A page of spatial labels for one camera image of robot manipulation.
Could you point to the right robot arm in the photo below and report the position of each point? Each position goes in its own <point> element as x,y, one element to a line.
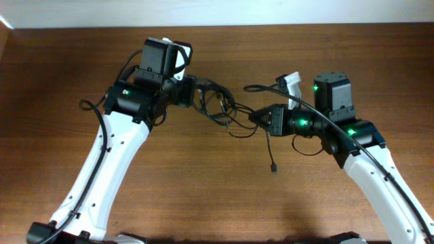
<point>356,145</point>

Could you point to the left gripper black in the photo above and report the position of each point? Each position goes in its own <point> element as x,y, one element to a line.
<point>186,91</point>

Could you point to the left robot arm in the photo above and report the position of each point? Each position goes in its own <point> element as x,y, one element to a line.
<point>135,103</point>

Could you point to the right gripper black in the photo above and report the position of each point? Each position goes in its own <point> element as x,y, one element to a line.
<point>279,121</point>

